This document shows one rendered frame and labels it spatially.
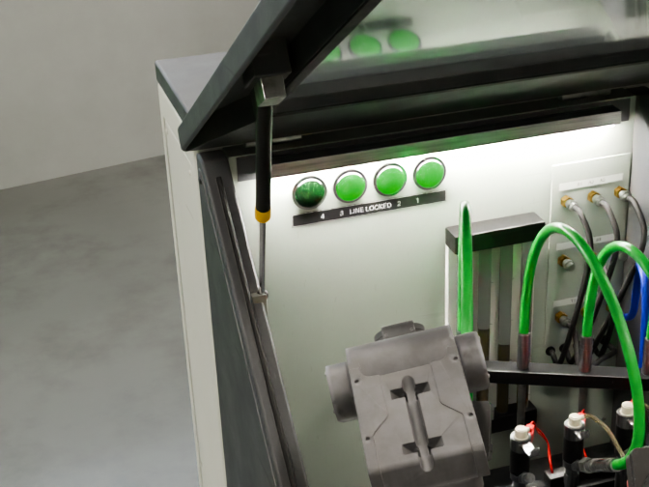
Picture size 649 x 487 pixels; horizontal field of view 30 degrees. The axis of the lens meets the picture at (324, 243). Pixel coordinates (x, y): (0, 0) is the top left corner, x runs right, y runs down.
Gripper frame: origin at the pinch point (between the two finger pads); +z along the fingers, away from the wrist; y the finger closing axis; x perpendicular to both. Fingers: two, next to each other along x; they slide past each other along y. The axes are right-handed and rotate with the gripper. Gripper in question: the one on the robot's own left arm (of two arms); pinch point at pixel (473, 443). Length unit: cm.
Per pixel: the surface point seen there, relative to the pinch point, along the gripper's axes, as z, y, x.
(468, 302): -7.5, -1.5, -15.1
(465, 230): -4.3, 0.6, -25.1
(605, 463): 20.1, -10.7, -0.6
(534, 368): 33.6, 3.1, -16.1
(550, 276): 40, 3, -32
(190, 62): 4, 50, -59
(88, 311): 197, 216, -76
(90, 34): 235, 266, -211
